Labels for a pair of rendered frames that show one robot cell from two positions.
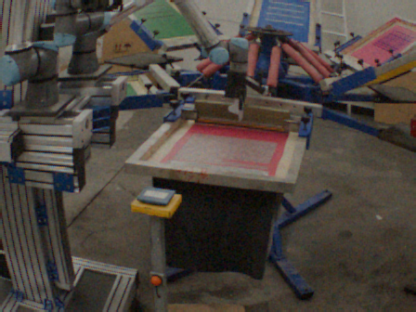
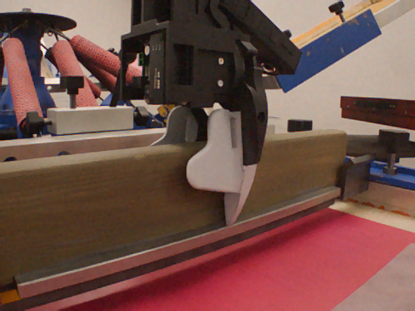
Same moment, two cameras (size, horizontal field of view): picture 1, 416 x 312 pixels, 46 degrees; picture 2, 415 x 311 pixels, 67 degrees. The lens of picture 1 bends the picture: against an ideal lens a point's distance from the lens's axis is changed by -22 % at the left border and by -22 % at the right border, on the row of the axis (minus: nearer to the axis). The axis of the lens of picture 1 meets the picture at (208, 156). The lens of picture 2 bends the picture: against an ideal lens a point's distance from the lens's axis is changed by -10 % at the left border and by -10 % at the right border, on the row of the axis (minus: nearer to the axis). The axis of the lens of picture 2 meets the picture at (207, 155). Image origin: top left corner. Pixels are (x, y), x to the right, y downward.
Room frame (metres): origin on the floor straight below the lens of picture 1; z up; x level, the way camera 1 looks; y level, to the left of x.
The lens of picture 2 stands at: (2.26, 0.10, 1.10)
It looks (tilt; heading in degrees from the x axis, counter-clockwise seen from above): 11 degrees down; 308
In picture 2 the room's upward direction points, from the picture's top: 1 degrees clockwise
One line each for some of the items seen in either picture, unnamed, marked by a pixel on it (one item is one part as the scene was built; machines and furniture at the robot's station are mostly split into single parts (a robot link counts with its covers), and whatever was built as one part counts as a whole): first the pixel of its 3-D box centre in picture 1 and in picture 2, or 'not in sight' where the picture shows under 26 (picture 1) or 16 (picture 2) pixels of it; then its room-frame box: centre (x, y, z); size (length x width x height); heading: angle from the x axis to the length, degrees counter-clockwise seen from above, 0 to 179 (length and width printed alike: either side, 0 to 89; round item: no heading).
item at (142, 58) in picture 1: (185, 71); not in sight; (3.72, 0.17, 0.91); 1.34 x 0.40 x 0.08; 47
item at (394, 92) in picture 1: (357, 96); not in sight; (3.46, -0.97, 0.91); 1.34 x 0.40 x 0.08; 107
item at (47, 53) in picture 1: (42, 58); not in sight; (1.75, 0.59, 1.42); 0.13 x 0.12 x 0.14; 148
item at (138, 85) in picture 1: (110, 76); not in sight; (3.00, 0.54, 1.05); 1.08 x 0.61 x 0.23; 107
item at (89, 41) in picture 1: (85, 34); not in sight; (2.26, 0.54, 1.42); 0.13 x 0.12 x 0.14; 5
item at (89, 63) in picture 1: (83, 59); not in sight; (2.25, 0.54, 1.31); 0.15 x 0.15 x 0.10
